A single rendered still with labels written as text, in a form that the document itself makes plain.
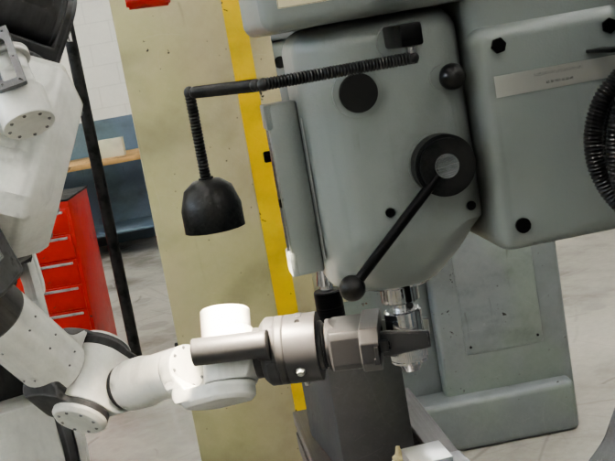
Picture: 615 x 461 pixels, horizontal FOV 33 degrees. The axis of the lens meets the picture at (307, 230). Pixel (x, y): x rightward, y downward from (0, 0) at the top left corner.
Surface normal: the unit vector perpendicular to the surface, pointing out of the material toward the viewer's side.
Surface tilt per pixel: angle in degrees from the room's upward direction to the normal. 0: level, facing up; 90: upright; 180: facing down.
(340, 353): 90
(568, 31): 90
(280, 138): 90
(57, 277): 90
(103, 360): 57
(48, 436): 81
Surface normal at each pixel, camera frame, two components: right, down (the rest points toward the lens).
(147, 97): 0.15, 0.15
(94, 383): 0.37, -0.48
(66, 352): 0.89, -0.11
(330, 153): -0.51, 0.24
